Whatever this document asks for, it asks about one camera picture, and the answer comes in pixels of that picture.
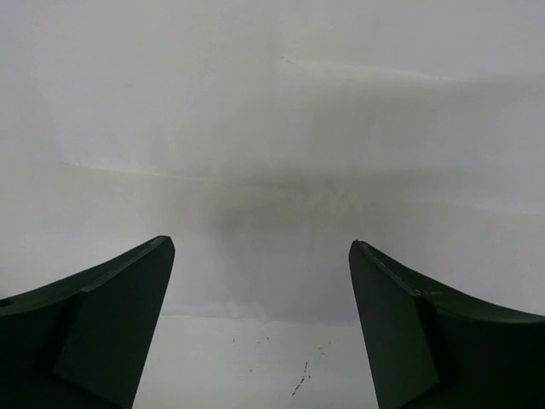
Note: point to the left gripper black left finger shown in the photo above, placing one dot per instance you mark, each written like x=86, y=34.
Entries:
x=82, y=341

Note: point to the white pillow with yellow edge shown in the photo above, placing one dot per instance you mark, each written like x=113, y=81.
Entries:
x=264, y=137

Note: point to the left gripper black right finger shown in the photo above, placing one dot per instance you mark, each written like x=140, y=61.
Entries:
x=432, y=346

